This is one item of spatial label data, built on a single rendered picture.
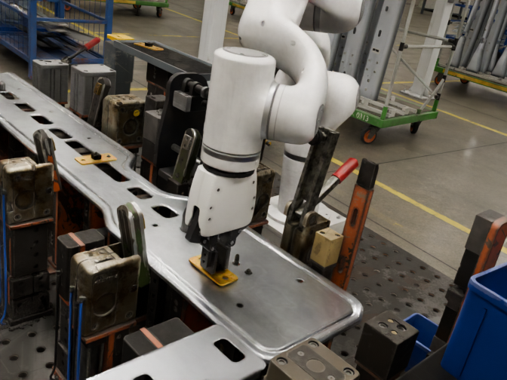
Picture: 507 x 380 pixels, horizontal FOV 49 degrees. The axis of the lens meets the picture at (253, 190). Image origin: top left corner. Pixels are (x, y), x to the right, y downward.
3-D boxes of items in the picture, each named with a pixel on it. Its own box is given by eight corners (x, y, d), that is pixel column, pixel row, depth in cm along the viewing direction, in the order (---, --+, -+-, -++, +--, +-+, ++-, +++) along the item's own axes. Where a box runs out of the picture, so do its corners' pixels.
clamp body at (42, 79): (26, 169, 179) (25, 57, 165) (59, 164, 187) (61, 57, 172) (38, 180, 173) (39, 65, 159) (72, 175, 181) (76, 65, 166)
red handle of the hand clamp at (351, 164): (287, 206, 98) (345, 151, 103) (290, 215, 99) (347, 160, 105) (305, 217, 95) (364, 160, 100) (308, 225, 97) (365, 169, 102)
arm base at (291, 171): (303, 194, 176) (311, 139, 168) (342, 220, 162) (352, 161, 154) (253, 204, 166) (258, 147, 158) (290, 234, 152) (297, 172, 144)
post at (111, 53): (95, 173, 185) (102, 40, 167) (115, 170, 190) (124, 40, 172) (107, 182, 180) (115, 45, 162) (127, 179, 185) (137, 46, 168)
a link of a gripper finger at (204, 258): (208, 226, 85) (203, 264, 87) (192, 231, 82) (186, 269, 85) (221, 236, 83) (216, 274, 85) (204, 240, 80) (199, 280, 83)
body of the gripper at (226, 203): (239, 145, 85) (228, 210, 90) (185, 154, 78) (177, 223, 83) (273, 163, 81) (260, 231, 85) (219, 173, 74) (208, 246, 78)
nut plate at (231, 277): (187, 259, 88) (188, 253, 88) (206, 254, 91) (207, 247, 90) (220, 286, 83) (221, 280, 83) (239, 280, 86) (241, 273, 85)
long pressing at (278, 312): (-67, 78, 157) (-67, 72, 156) (14, 75, 172) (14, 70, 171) (268, 373, 70) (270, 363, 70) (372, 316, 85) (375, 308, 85)
